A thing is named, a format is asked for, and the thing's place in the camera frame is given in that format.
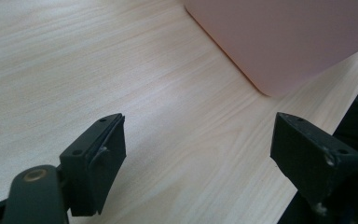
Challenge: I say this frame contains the pink flat mat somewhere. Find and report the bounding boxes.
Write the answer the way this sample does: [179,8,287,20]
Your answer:
[184,0,358,98]

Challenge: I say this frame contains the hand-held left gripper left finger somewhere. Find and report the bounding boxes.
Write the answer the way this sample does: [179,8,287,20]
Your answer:
[59,113,128,217]

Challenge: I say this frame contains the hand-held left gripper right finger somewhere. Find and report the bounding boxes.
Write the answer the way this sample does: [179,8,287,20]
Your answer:
[269,112,358,209]

